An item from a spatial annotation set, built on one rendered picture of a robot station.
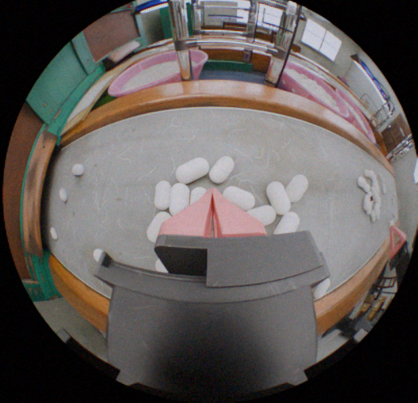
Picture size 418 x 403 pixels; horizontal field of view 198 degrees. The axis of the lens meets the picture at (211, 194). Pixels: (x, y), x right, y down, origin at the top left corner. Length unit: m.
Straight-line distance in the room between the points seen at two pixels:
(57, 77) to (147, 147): 0.49
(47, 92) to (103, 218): 0.46
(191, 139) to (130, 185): 0.10
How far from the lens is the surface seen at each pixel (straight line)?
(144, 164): 0.18
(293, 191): 0.16
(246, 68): 0.51
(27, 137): 0.48
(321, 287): 0.22
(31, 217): 0.41
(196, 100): 0.21
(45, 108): 0.50
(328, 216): 0.22
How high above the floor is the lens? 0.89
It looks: 77 degrees down
